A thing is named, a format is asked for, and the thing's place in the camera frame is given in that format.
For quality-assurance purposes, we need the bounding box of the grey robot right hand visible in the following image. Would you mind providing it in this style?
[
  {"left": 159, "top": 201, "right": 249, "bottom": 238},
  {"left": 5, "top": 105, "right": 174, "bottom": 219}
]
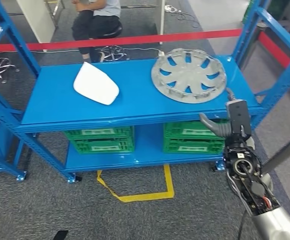
[{"left": 199, "top": 87, "right": 236, "bottom": 139}]

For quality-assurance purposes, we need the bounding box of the silver wheel hubcap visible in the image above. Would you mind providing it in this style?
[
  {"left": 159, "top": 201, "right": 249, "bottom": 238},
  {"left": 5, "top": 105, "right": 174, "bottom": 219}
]
[{"left": 151, "top": 47, "right": 227, "bottom": 105}]

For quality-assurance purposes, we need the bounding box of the white mirror cover part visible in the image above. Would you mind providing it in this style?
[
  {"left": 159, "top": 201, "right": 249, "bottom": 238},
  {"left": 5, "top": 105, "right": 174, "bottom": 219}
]
[{"left": 73, "top": 61, "right": 120, "bottom": 106}]

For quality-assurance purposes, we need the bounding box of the yellow floor tape outline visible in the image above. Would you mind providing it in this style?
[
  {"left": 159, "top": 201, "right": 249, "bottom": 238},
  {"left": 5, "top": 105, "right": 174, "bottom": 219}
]
[{"left": 97, "top": 163, "right": 175, "bottom": 204}]

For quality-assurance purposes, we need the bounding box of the silver metal pole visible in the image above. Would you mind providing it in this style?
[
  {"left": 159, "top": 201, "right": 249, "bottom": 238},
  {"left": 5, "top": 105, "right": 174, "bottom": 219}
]
[{"left": 260, "top": 129, "right": 290, "bottom": 175}]

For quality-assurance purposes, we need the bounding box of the red barrier belt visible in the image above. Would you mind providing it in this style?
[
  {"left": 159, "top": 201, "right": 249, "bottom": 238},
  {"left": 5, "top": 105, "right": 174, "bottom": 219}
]
[
  {"left": 257, "top": 31, "right": 290, "bottom": 89},
  {"left": 0, "top": 28, "right": 242, "bottom": 53}
]

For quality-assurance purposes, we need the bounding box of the green crate stack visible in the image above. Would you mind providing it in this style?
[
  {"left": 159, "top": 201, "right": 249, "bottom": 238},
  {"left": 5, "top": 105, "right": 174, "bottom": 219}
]
[{"left": 242, "top": 0, "right": 260, "bottom": 24}]

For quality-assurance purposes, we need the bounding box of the person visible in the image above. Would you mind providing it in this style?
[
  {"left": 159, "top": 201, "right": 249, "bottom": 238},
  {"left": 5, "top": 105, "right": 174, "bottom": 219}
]
[{"left": 71, "top": 0, "right": 122, "bottom": 64}]

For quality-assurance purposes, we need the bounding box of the black flat object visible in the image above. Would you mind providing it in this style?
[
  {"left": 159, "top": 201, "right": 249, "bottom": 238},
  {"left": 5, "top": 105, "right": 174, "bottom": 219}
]
[{"left": 53, "top": 230, "right": 70, "bottom": 240}]

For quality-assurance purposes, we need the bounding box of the white panel table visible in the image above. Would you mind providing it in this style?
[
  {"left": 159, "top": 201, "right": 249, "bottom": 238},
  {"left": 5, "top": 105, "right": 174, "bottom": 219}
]
[{"left": 16, "top": 0, "right": 166, "bottom": 53}]

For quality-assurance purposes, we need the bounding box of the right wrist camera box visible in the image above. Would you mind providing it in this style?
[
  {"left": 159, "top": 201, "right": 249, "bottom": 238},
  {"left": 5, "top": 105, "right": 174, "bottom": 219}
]
[{"left": 225, "top": 98, "right": 252, "bottom": 139}]

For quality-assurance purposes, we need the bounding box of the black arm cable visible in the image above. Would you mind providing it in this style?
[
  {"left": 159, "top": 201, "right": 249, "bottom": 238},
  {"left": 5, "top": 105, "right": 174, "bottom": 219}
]
[{"left": 236, "top": 210, "right": 248, "bottom": 240}]

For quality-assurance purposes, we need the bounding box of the black floor cable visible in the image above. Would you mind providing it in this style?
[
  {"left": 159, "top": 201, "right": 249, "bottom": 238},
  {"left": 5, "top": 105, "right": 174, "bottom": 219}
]
[{"left": 174, "top": 0, "right": 201, "bottom": 29}]

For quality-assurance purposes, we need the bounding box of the steel frame table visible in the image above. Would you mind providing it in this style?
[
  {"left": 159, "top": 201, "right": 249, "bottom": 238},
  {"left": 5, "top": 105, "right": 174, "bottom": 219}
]
[{"left": 43, "top": 0, "right": 66, "bottom": 27}]

